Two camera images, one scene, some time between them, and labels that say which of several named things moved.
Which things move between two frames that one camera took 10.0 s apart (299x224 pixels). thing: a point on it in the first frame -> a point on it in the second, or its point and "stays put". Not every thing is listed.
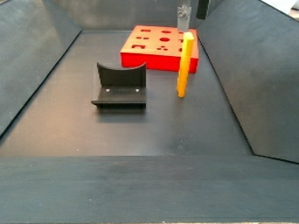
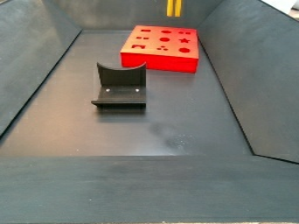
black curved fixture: [122, 87] stays put
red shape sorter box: [156, 46] stays put
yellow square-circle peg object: [186, 63] -> [174, 8]
